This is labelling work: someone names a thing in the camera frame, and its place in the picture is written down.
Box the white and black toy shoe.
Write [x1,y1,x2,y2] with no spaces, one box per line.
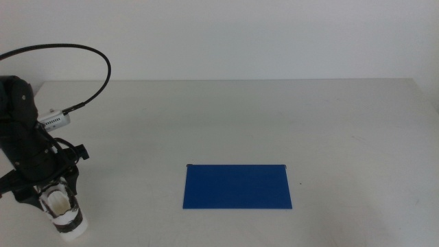
[37,176,89,241]

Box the blue rectangular mat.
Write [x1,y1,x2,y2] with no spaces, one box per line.
[182,163,294,210]

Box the white wrist camera with mount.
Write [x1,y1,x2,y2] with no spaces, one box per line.
[36,108,72,133]

